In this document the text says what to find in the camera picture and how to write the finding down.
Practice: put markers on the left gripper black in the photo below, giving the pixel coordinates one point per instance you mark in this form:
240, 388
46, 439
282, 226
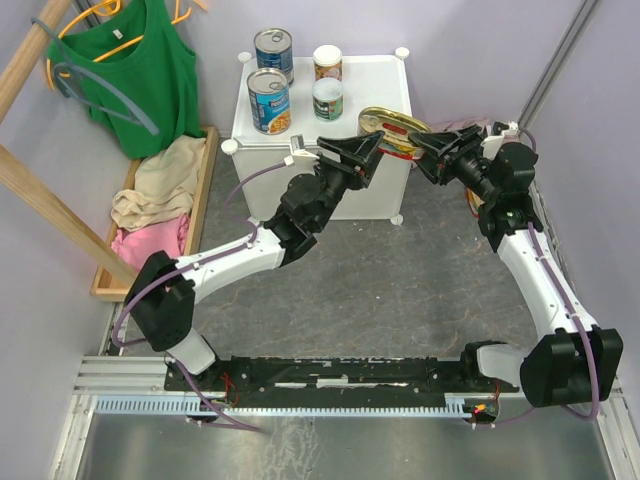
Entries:
359, 156

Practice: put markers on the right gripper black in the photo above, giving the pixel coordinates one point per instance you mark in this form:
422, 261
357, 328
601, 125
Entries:
441, 143

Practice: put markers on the oval gold tin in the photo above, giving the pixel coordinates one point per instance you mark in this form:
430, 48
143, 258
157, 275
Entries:
396, 127
474, 202

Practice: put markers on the green can white lid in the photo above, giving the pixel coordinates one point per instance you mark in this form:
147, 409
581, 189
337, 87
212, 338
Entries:
327, 94

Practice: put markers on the orange can white lid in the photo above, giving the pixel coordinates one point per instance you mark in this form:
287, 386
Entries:
328, 62

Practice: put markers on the blue can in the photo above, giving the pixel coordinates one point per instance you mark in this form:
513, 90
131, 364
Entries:
268, 91
273, 47

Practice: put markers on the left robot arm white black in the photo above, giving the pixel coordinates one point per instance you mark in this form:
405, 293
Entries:
162, 298

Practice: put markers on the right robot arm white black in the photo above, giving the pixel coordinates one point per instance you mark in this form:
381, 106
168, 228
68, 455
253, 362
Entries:
509, 222

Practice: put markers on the white cube cabinet counter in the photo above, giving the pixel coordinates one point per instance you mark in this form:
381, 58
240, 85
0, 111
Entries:
369, 81

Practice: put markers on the mauve cloth on floor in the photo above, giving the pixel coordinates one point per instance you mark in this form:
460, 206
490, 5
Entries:
460, 124

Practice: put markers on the beige cloth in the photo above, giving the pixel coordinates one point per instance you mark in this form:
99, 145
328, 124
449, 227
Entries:
164, 186

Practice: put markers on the green tank top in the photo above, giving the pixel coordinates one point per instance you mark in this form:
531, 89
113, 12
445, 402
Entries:
173, 108

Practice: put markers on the pink cloth in tray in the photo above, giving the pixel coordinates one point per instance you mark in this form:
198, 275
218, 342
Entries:
137, 246

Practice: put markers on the wooden tray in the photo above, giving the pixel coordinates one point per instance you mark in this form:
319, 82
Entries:
107, 288

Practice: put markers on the orange clothes hanger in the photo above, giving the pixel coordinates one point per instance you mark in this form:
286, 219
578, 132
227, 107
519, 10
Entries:
125, 46

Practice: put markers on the wooden rack pole lower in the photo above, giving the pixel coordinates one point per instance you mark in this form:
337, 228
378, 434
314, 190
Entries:
29, 188

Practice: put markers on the wooden rack pole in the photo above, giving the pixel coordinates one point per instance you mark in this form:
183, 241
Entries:
29, 52
29, 188

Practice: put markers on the wooden rack pole upper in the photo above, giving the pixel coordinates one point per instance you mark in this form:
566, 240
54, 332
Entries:
29, 52

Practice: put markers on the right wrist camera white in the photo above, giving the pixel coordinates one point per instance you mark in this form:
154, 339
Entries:
497, 133

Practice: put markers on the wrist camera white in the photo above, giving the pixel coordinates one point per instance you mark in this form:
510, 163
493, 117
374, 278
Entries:
497, 133
298, 152

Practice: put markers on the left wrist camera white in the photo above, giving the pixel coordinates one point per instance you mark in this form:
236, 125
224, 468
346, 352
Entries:
298, 152

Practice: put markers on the aluminium frame post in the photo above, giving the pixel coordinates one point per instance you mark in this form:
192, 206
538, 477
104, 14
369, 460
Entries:
569, 40

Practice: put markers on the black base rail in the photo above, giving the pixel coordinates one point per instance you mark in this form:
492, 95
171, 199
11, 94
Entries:
344, 382

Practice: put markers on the white cable duct comb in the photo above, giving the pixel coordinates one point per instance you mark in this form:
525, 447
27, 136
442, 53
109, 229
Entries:
191, 405

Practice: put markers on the aluminium floor rail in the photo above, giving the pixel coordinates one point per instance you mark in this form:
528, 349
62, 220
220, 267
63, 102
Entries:
120, 375

